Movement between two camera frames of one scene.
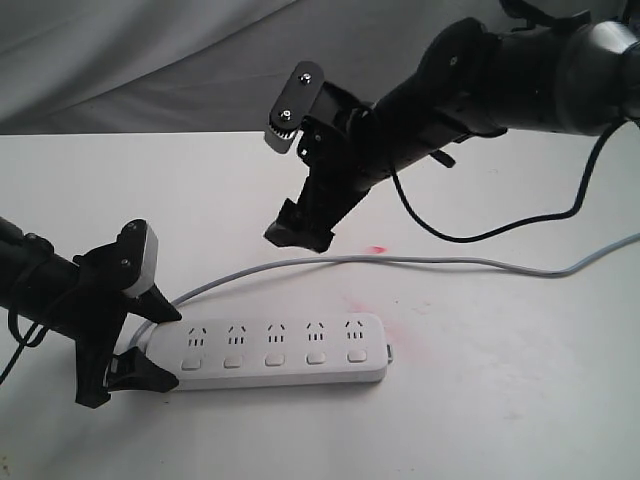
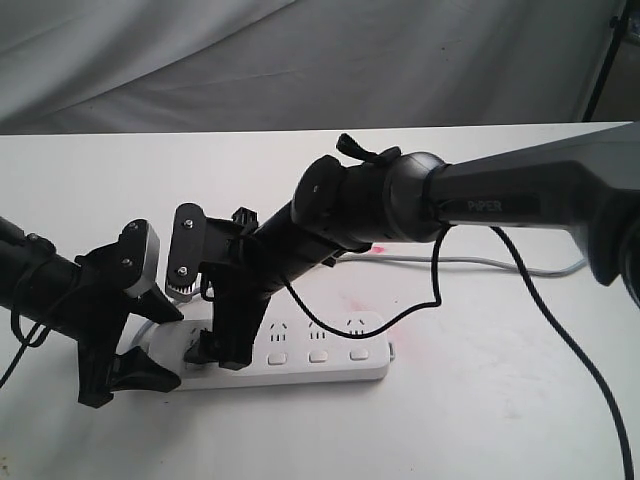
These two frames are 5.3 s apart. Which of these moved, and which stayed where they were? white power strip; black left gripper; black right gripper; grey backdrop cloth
Moved: black right gripper
Stayed: black left gripper; grey backdrop cloth; white power strip
